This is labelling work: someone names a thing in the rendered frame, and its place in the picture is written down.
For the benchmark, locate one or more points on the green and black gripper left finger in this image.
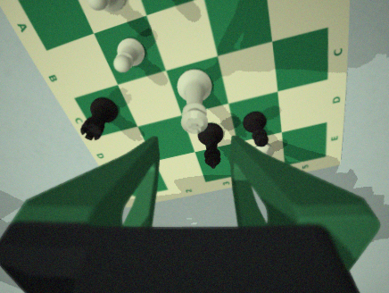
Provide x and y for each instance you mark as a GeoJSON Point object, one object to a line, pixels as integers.
{"type": "Point", "coordinates": [98, 197]}

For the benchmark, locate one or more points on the green and cream chessboard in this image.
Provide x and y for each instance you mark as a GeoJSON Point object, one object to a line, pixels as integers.
{"type": "Point", "coordinates": [284, 58]}

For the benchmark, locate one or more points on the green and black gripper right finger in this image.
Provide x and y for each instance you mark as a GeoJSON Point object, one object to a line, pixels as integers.
{"type": "Point", "coordinates": [294, 197]}

